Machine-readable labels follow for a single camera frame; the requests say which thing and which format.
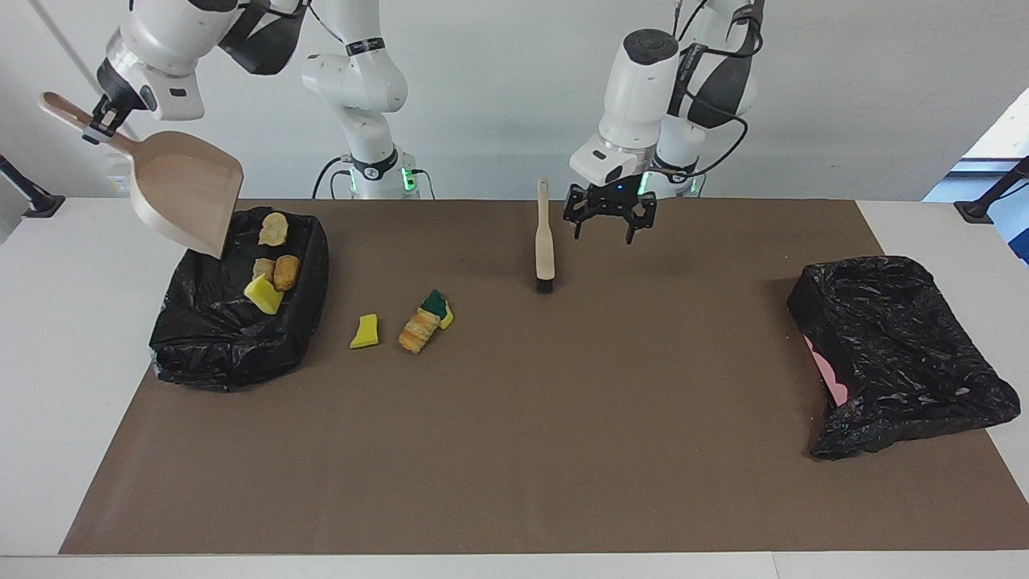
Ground pink bin with black bag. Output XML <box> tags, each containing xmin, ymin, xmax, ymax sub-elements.
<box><xmin>786</xmin><ymin>256</ymin><xmax>1022</xmax><ymax>461</ymax></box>

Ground plain yellow sponge chunk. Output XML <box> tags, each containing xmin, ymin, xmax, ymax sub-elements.
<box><xmin>244</xmin><ymin>274</ymin><xmax>285</xmax><ymax>315</ymax></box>

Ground yellow and green sponge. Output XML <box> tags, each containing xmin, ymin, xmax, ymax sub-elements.
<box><xmin>420</xmin><ymin>289</ymin><xmax>454</xmax><ymax>331</ymax></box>

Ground brown table mat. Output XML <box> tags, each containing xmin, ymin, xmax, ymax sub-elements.
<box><xmin>59</xmin><ymin>199</ymin><xmax>1029</xmax><ymax>556</ymax></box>

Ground black right base cable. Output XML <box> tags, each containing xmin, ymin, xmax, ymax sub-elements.
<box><xmin>312</xmin><ymin>155</ymin><xmax>355</xmax><ymax>199</ymax></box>

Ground white wall cable conduit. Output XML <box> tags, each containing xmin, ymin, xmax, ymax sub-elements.
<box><xmin>28</xmin><ymin>0</ymin><xmax>104</xmax><ymax>101</ymax></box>

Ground beige plastic dustpan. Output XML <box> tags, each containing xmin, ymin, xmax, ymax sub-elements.
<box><xmin>39</xmin><ymin>91</ymin><xmax>244</xmax><ymax>260</ymax></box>

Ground black camera stand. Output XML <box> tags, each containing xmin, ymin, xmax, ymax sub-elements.
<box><xmin>0</xmin><ymin>153</ymin><xmax>65</xmax><ymax>219</ymax></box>
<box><xmin>954</xmin><ymin>155</ymin><xmax>1029</xmax><ymax>224</ymax></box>

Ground orange striped sponge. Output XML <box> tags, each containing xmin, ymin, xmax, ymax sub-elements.
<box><xmin>398</xmin><ymin>306</ymin><xmax>443</xmax><ymax>355</ymax></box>

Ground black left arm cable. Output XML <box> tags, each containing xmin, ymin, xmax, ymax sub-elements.
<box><xmin>643</xmin><ymin>113</ymin><xmax>748</xmax><ymax>178</ymax></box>

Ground black bag lined bin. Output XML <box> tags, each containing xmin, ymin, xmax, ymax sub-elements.
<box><xmin>149</xmin><ymin>207</ymin><xmax>330</xmax><ymax>392</ymax></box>

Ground beige hand brush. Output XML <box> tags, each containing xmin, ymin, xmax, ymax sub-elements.
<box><xmin>535</xmin><ymin>178</ymin><xmax>555</xmax><ymax>294</ymax></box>

